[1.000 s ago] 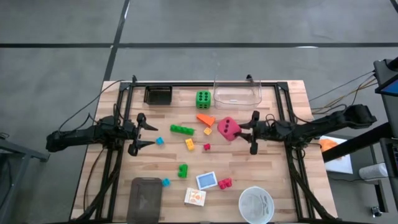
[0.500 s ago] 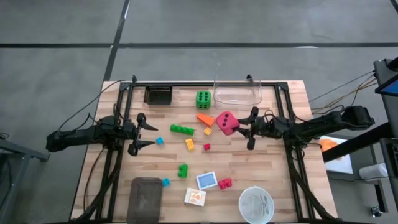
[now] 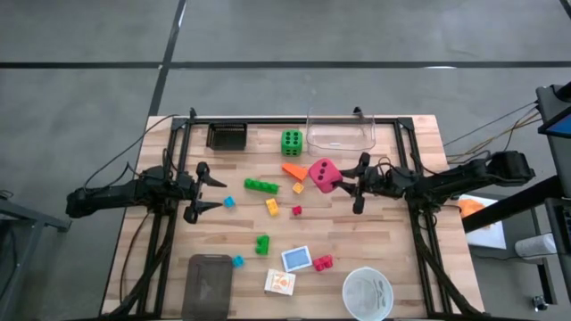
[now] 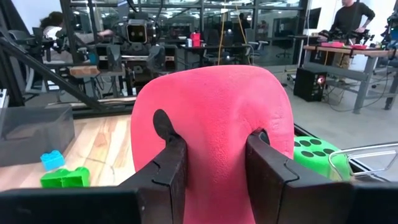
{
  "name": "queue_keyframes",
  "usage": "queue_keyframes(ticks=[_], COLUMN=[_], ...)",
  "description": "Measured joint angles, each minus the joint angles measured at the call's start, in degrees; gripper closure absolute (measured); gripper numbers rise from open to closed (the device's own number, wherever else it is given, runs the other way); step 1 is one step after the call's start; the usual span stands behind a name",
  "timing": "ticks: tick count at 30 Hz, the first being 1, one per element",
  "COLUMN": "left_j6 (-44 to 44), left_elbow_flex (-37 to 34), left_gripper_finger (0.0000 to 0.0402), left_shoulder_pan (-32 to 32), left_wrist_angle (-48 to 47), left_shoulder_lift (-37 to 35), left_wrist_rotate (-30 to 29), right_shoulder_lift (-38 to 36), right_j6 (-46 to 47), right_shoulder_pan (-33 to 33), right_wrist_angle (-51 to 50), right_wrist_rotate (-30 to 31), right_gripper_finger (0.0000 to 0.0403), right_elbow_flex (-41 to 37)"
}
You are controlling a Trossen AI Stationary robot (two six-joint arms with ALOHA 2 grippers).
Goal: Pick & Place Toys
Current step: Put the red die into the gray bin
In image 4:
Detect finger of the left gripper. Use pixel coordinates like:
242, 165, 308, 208
106, 45, 122, 72
147, 46, 166, 72

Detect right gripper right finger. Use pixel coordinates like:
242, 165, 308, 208
245, 131, 354, 224

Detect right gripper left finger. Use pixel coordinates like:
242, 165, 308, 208
119, 133, 189, 224

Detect green plush die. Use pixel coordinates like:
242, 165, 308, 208
292, 136, 352, 181

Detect red plush die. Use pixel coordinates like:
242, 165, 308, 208
130, 64, 295, 224

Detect green stepped toy brick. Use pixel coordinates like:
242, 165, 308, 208
40, 167, 91, 189

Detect small cyan toy brick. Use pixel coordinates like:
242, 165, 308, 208
40, 150, 66, 171

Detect wooden bench slab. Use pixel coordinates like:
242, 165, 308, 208
70, 65, 125, 78

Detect person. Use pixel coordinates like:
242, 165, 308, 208
329, 0, 376, 69
39, 11, 114, 62

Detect clear plastic bin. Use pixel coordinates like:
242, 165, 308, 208
328, 142, 398, 183

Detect grey translucent bin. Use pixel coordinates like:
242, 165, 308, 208
0, 105, 75, 167

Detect black computer tower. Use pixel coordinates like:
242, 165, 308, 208
293, 67, 328, 103

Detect wooden workbench grey legs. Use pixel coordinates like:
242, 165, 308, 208
303, 43, 398, 114

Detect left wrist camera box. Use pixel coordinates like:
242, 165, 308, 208
126, 19, 149, 44

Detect yellow hanging cable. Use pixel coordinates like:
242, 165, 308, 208
217, 0, 249, 66

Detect black wall monitor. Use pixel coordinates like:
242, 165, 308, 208
307, 7, 322, 29

